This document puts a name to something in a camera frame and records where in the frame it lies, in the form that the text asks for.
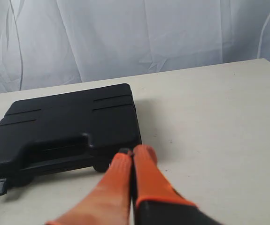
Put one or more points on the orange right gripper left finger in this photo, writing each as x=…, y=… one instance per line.
x=108, y=203

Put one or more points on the black plastic tool case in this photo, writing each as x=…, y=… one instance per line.
x=65, y=132

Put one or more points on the white backdrop curtain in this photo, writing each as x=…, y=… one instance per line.
x=46, y=43

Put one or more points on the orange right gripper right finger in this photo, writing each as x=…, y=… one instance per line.
x=157, y=202

